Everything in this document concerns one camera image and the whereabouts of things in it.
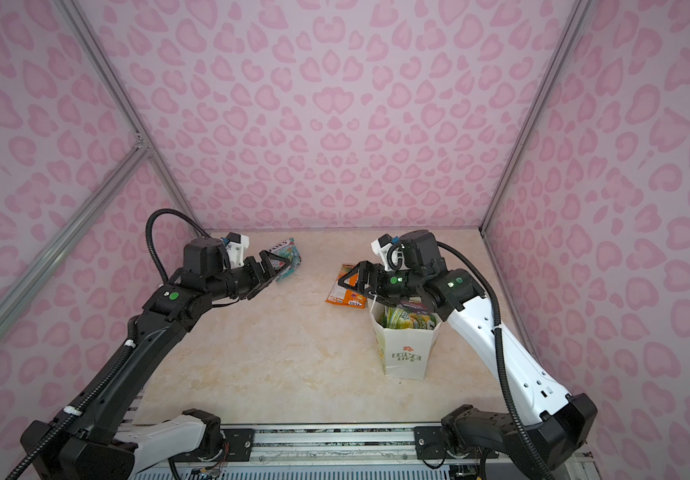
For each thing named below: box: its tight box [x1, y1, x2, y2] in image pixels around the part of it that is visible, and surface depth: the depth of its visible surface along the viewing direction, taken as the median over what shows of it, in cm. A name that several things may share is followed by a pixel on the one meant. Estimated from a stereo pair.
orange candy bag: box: [325, 264, 367, 309], surface depth 100 cm
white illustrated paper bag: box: [368, 298, 442, 380], surface depth 74 cm
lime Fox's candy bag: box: [382, 306, 437, 329], surface depth 80 cm
